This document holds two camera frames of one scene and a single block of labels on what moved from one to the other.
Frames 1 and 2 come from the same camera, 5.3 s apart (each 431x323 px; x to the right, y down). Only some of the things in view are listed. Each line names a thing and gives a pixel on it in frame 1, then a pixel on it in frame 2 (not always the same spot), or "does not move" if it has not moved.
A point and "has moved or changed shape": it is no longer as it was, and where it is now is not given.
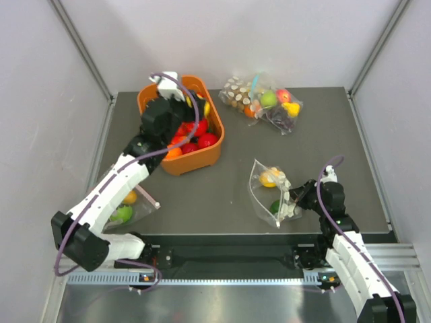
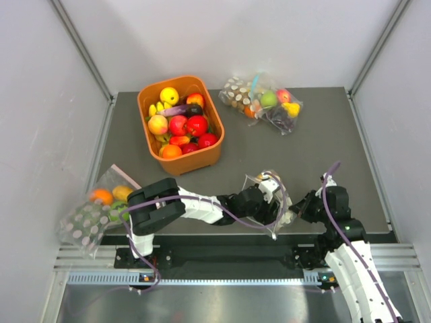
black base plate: [234, 252] does not move
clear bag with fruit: [274, 104] does not move
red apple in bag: [283, 95] does not move
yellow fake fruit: [207, 108] has moved or changed shape
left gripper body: [181, 112] -> [259, 212]
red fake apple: [202, 128] does not move
